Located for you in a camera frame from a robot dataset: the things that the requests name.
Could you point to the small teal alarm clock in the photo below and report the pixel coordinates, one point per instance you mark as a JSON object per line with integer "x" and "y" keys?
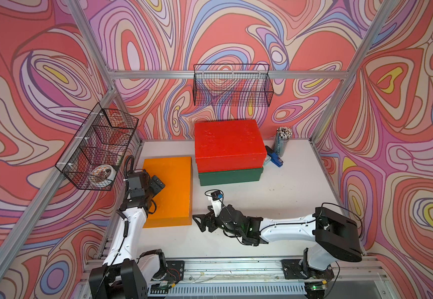
{"x": 267, "y": 160}

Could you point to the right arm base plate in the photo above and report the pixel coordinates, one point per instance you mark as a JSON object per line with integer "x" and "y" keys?
{"x": 296, "y": 269}

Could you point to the green shoebox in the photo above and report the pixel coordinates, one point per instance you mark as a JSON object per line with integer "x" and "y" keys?
{"x": 230, "y": 177}

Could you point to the black wire basket wall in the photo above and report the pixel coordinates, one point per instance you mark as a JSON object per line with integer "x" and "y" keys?
{"x": 232, "y": 85}
{"x": 103, "y": 138}

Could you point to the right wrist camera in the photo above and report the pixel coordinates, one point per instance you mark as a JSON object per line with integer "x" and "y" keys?
{"x": 216, "y": 198}

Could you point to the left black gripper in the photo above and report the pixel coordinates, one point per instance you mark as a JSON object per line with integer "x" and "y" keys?
{"x": 156, "y": 188}

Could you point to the clear cup of pencils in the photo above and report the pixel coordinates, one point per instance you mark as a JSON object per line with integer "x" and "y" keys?
{"x": 283, "y": 135}

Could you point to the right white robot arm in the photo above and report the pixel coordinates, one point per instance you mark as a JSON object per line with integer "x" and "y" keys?
{"x": 335, "y": 237}

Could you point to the orange shoebox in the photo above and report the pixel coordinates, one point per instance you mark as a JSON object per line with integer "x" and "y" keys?
{"x": 174, "y": 202}

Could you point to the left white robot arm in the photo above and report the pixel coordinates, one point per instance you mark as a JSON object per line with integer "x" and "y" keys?
{"x": 124, "y": 274}

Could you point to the blue black stapler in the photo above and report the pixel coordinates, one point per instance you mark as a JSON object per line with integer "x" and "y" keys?
{"x": 275, "y": 159}

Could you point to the aluminium front rail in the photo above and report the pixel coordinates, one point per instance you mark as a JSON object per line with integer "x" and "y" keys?
{"x": 270, "y": 277}

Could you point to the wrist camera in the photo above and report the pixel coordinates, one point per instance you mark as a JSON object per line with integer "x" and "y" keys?
{"x": 216, "y": 198}
{"x": 138, "y": 180}

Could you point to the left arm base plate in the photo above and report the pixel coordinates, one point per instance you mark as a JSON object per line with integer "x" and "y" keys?
{"x": 167, "y": 271}

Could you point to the patterned bowl in basket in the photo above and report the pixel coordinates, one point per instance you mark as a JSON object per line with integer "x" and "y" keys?
{"x": 102, "y": 176}

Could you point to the red shoebox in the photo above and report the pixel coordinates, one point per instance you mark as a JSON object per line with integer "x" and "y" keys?
{"x": 228, "y": 145}

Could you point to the black wire basket left wall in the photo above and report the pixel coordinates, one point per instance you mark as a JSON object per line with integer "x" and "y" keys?
{"x": 103, "y": 138}

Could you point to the black wire basket back wall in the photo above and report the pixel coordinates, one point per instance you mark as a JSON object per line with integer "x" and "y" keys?
{"x": 232, "y": 85}

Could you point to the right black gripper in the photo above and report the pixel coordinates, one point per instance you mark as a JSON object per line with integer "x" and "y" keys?
{"x": 210, "y": 218}

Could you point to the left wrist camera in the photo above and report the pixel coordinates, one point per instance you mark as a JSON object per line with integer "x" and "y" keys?
{"x": 138, "y": 180}

